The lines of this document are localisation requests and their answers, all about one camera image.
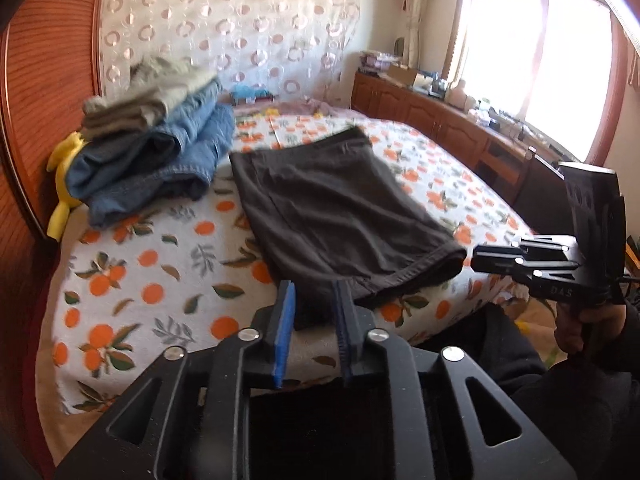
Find black pants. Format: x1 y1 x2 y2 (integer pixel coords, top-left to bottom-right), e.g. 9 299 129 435
229 127 466 330

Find person's right forearm black sleeve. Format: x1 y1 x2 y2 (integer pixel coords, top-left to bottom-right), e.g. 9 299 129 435
513 304 639 479

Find person's right hand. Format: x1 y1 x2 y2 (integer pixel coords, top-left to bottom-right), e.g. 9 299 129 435
554 302 626 354

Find wooden sideboard cabinet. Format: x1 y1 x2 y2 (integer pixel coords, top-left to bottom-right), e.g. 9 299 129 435
350 72 564 203

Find orange print bed sheet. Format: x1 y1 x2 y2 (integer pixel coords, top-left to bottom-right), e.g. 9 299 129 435
47 115 533 415

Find floral pink blanket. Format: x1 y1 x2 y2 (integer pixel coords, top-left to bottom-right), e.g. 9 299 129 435
232 99 366 119

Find light blue folded jeans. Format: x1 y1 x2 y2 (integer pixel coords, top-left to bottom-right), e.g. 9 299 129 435
65 79 225 204

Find white plastic jug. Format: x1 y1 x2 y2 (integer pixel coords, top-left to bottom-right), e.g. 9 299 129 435
446 79 468 110

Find cardboard box with blue items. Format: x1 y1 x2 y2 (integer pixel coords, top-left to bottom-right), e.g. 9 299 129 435
229 84 274 105

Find open cardboard box on cabinet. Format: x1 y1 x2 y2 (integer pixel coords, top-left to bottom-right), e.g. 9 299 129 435
386 64 418 87

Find stack of books and papers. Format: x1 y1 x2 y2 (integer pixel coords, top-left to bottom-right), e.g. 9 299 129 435
360 50 399 73

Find olive green folded pants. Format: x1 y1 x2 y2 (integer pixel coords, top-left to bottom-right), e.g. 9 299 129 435
80 55 221 141

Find yellow Pikachu plush toy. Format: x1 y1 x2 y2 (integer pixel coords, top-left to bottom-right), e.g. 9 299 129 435
47 131 85 242

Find sheer circle pattern curtain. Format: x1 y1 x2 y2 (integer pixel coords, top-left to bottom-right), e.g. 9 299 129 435
100 0 360 105

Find wooden slatted wardrobe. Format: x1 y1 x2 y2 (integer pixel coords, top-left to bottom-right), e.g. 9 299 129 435
1 0 102 479

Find window with wooden frame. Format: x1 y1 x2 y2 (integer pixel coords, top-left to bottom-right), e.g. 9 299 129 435
446 0 638 165

